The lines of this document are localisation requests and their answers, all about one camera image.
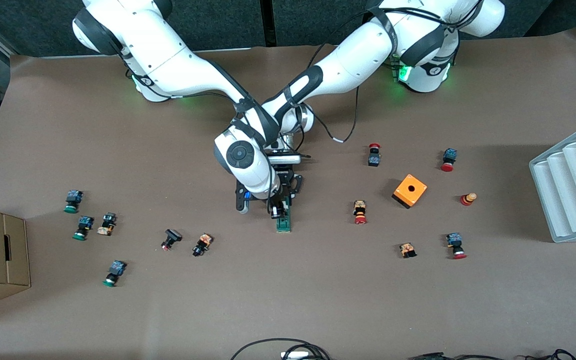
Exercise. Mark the orange button enclosure box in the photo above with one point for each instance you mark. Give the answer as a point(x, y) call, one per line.
point(418, 186)

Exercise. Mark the black button orange block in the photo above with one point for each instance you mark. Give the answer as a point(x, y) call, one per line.
point(203, 243)

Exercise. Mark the white plug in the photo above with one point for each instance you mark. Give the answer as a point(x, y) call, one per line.
point(295, 355)

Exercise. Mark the black panel divider post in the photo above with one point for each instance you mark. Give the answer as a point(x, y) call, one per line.
point(268, 22)

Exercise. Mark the red yellow button head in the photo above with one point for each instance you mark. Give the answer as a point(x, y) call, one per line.
point(467, 200)

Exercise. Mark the green push button blue block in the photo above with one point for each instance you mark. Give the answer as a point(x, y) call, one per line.
point(74, 196)
point(116, 268)
point(84, 223)

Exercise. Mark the red emergency button blue block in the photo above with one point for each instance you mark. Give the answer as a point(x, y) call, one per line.
point(450, 155)
point(454, 240)
point(374, 160)

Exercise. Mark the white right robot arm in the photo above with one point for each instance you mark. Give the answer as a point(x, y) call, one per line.
point(168, 60)

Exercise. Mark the red emergency button orange block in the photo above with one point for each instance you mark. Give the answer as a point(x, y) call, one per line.
point(360, 207)

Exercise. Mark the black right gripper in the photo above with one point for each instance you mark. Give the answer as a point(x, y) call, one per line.
point(276, 201)

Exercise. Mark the beige contact block switch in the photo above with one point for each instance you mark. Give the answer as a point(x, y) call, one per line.
point(108, 220)

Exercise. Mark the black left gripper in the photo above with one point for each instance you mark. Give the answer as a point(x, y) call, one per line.
point(285, 180)

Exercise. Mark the white ridged tray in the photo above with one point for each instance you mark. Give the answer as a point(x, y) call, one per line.
point(573, 200)

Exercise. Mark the small orange contact block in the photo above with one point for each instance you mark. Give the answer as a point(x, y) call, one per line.
point(407, 249)

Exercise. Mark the brown paper table cover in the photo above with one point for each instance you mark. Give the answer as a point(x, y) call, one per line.
point(288, 300)

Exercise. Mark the black push button red tip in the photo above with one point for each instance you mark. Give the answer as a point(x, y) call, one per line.
point(173, 235)

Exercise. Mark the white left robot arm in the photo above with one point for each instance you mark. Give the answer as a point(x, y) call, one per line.
point(363, 55)

